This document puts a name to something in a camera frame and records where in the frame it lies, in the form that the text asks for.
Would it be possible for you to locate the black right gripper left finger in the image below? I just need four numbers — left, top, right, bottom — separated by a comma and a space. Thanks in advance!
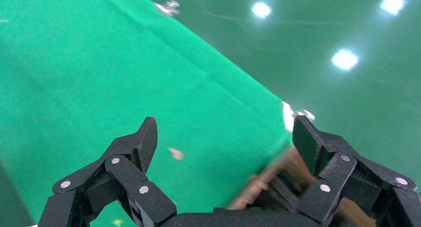
38, 117, 177, 227

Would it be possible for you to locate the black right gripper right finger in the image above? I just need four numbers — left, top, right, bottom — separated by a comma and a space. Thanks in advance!
292, 115, 421, 227

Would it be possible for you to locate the small cardboard scrap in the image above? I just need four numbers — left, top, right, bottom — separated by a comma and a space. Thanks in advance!
167, 147, 184, 161

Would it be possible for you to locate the large open cardboard carton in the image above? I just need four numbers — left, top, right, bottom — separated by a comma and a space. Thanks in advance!
226, 146, 377, 227

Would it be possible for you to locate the black foam insert block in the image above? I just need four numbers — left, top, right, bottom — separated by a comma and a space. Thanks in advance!
263, 171, 310, 213

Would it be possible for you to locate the silver binder clip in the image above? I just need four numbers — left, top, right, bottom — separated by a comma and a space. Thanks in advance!
153, 0, 181, 16
281, 101, 316, 133

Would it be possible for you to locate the green table cloth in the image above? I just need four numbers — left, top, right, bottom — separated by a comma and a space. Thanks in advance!
0, 0, 293, 227

